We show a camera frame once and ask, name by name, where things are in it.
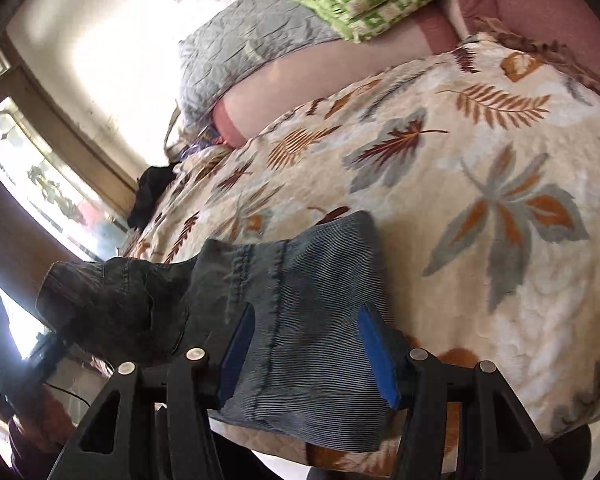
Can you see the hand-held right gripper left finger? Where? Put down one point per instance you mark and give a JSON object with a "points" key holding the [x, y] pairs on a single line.
{"points": [[237, 350]]}

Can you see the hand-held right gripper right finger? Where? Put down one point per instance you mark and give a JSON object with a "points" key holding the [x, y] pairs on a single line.
{"points": [[377, 355]]}

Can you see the brown wooden door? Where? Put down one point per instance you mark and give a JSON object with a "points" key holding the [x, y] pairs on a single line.
{"points": [[10, 240]]}

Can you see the grey quilted pillow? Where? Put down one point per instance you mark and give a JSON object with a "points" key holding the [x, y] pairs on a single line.
{"points": [[240, 45]]}

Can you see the black cloth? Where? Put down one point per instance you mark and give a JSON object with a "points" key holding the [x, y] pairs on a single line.
{"points": [[150, 195]]}

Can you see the blue denim pants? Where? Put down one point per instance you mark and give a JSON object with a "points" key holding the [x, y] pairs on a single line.
{"points": [[305, 310]]}

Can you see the stained glass door panel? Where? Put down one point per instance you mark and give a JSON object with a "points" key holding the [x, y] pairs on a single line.
{"points": [[45, 180]]}

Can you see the green patterned quilt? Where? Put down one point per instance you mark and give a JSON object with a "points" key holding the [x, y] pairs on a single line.
{"points": [[370, 5]]}

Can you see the leaf print blanket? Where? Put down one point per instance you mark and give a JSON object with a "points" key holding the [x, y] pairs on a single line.
{"points": [[480, 185]]}

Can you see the person's left forearm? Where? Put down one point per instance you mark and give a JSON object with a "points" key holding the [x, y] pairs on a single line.
{"points": [[35, 440]]}

